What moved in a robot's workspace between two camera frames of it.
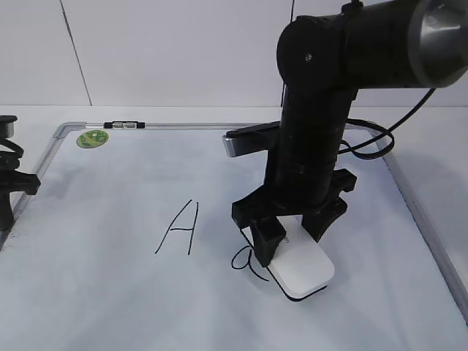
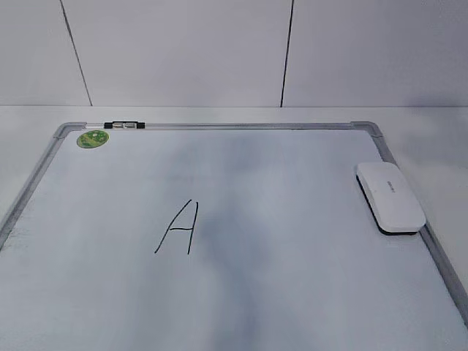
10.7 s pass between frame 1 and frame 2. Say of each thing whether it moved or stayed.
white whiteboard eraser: moved
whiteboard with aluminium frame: stayed
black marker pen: stayed
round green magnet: stayed
